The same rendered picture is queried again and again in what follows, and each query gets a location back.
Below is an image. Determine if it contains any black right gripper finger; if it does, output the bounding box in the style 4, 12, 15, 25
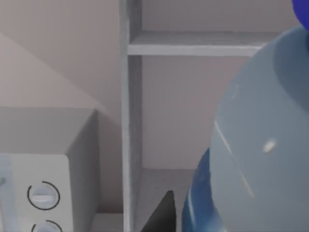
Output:
140, 190, 176, 232

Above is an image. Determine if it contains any clear bottle with blue label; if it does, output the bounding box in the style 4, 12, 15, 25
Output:
181, 0, 309, 232

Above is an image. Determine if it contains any grey open shelf unit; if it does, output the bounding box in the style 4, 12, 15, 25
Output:
119, 0, 281, 232

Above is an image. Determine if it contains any microwave oven knob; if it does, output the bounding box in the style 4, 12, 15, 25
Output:
31, 219, 63, 232
27, 180, 60, 210

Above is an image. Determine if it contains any pale microwave oven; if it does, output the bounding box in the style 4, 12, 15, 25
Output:
0, 107, 100, 232

